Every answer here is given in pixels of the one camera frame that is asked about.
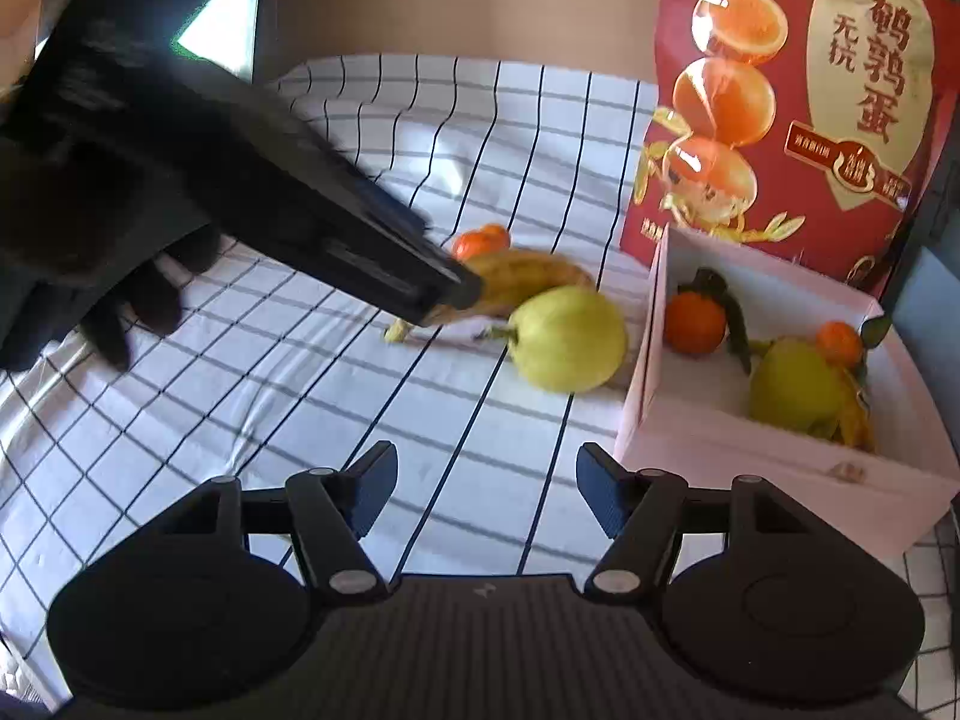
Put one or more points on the glass computer case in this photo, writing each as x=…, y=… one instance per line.
x=941, y=217

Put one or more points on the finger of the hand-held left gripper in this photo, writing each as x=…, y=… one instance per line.
x=420, y=277
x=375, y=199

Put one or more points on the green pear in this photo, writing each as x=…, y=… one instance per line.
x=570, y=341
x=795, y=386

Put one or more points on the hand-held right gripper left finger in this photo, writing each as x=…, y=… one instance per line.
x=375, y=480

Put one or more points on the red snack bag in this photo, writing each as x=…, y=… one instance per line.
x=817, y=187

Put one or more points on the tangerine with green leaves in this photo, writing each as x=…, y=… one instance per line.
x=694, y=324

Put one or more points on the dark screen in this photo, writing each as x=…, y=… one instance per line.
x=225, y=45

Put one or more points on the pink cardboard box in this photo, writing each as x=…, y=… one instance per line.
x=750, y=480

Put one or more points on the small tangerine with leaf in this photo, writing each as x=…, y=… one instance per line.
x=840, y=341

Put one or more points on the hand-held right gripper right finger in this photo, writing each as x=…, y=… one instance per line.
x=600, y=487

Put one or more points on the orange tangerine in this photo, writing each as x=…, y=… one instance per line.
x=496, y=236
x=469, y=245

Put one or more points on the white checkered cloth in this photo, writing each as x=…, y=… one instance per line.
x=450, y=405

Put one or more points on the person's left hand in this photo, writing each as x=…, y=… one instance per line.
x=150, y=300

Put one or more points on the small banana with sticker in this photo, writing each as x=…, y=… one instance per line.
x=525, y=277

